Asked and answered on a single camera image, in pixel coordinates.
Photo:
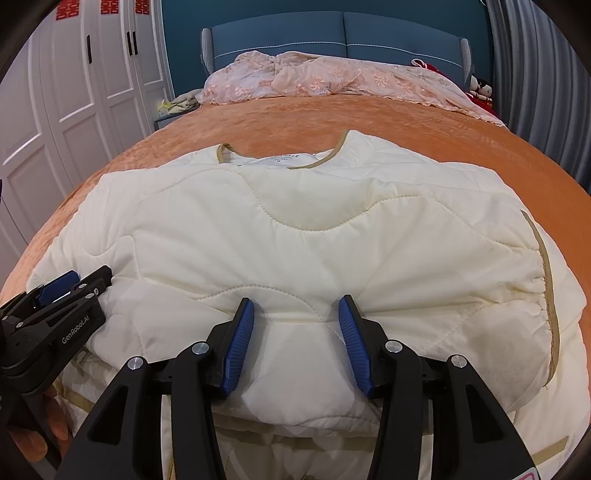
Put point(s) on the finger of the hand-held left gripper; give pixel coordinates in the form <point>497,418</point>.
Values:
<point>94,280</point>
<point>57,282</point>

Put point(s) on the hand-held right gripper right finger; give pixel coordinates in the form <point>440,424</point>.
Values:
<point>355,346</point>

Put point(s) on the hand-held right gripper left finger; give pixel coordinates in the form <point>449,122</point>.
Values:
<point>240,346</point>

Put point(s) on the person's left hand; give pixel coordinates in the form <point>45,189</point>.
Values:
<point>60,415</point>

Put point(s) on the white wardrobe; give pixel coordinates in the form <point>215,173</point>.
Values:
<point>55,115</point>

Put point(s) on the small yellow toy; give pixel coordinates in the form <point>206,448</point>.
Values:
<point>162,106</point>

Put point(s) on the cream cloth bundle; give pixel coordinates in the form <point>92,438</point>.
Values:
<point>188,101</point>

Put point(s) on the orange plush blanket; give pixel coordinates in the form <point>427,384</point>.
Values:
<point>295,122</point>

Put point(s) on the pink lace quilt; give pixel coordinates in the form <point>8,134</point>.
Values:
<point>323,76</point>

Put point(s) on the red paper decoration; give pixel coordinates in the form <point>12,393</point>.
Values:
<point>144,4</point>
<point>112,6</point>
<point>67,9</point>

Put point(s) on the plush doll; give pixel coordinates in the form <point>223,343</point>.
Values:
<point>480,90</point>

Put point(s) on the red cloth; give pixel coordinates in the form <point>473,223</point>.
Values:
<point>427,66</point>

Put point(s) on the blue upholstered headboard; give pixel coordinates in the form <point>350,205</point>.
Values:
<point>300,30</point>

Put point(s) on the grey curtain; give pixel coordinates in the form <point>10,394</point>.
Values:
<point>545,78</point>

